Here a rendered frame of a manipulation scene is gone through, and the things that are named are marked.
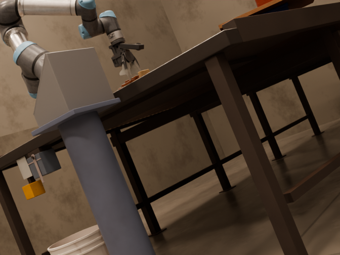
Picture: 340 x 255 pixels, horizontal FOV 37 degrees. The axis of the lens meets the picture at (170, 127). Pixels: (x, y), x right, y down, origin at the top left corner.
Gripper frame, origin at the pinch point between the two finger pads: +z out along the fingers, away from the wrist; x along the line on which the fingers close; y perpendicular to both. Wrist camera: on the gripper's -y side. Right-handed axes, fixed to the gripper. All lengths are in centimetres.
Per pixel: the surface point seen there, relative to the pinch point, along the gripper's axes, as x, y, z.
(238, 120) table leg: 38, -56, 37
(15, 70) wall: -195, 258, -100
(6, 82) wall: -178, 260, -87
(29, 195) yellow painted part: 9, 90, 33
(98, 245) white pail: 32, 34, 67
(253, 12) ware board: -20, -60, -5
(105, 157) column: 53, -5, 31
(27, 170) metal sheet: 7, 86, 20
